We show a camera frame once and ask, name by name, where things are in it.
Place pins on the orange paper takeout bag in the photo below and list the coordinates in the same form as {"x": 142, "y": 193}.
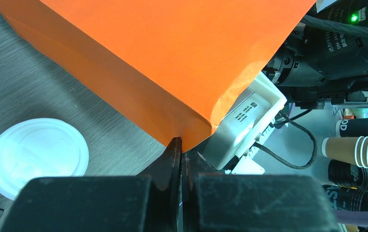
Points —
{"x": 172, "y": 67}

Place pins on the black paper cup stack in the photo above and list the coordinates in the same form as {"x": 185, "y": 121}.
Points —
{"x": 347, "y": 199}

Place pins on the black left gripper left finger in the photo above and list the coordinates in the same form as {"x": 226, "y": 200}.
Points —
{"x": 146, "y": 202}

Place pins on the stack of white lids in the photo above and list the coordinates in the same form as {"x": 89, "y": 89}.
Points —
{"x": 40, "y": 147}

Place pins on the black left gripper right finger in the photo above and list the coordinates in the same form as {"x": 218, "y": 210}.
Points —
{"x": 214, "y": 202}

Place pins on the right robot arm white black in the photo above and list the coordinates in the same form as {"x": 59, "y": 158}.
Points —
{"x": 325, "y": 60}

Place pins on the upright black cup stack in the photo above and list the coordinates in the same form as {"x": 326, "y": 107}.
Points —
{"x": 347, "y": 175}

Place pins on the brown paper cup stack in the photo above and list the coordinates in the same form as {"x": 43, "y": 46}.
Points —
{"x": 351, "y": 150}

